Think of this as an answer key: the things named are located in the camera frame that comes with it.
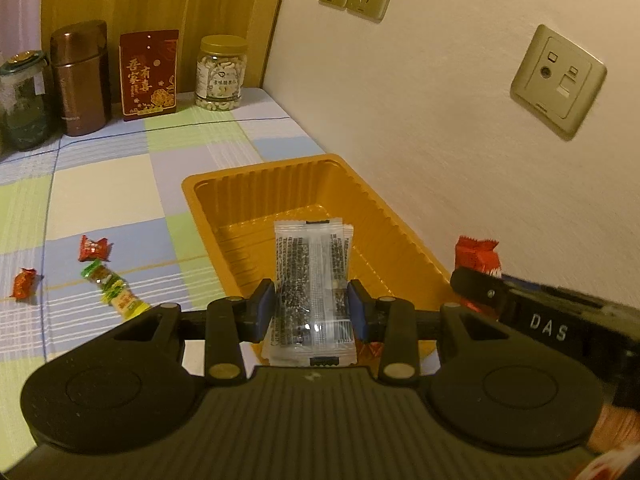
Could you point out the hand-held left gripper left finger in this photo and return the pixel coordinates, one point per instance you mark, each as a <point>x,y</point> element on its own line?
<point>265,310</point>

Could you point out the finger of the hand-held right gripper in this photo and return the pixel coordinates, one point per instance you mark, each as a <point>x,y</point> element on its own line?
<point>477,290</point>

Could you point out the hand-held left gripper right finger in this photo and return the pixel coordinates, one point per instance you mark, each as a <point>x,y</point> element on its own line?
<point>357,310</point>

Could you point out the red snack packet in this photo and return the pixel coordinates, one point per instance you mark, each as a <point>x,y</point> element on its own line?
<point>477,257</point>

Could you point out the clear snack packet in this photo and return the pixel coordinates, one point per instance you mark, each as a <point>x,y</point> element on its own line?
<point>310,280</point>

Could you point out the yellow plastic tray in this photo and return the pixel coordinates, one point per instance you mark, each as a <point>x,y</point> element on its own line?
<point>300,185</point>

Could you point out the yellow green candy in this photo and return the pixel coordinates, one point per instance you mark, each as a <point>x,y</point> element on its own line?
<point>125,301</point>

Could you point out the small red candy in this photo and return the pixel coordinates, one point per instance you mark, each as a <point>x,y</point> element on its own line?
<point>25,283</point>

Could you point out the person's right hand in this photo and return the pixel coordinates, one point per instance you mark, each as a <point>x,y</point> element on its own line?
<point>617,427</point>

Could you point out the plastic jar of nuts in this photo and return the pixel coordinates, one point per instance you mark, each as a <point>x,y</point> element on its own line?
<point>220,75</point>

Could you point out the red gift box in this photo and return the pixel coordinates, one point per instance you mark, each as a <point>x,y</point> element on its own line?
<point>150,75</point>

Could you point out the brown metal canister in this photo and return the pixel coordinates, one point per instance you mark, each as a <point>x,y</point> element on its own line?
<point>80,80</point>

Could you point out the green glass jar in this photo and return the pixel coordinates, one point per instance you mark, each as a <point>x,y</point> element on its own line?
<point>25,105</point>

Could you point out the sheer curtain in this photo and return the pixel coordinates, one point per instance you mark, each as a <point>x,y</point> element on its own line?
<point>20,5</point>

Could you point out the beige network wall plate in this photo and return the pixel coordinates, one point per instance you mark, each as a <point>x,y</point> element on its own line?
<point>557,80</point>

